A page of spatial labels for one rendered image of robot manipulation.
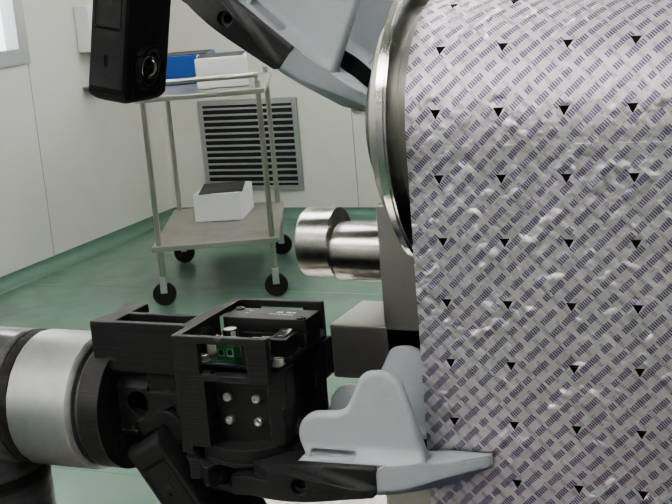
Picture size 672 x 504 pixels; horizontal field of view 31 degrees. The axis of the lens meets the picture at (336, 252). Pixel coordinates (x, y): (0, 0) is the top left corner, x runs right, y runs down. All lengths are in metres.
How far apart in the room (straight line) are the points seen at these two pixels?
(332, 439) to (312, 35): 0.20
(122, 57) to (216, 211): 4.94
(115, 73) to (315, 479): 0.26
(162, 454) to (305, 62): 0.21
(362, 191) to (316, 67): 6.08
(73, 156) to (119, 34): 5.75
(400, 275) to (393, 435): 0.11
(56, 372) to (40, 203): 5.56
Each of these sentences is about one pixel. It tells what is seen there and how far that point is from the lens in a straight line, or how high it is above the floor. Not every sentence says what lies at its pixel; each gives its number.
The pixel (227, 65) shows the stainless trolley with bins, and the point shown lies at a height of 0.98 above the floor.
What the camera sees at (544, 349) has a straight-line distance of 0.57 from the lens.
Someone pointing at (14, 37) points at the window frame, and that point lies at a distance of 6.13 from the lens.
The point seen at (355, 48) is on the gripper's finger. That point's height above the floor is 1.29.
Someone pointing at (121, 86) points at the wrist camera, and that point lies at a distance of 0.70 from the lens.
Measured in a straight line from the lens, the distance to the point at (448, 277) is 0.57.
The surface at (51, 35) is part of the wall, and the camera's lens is 6.35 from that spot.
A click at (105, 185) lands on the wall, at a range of 6.67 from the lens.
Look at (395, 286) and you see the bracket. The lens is 0.66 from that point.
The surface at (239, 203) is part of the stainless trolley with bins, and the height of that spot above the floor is 0.34.
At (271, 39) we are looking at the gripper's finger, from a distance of 0.63.
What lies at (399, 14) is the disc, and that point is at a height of 1.31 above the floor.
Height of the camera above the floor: 1.33
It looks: 13 degrees down
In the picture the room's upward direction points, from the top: 5 degrees counter-clockwise
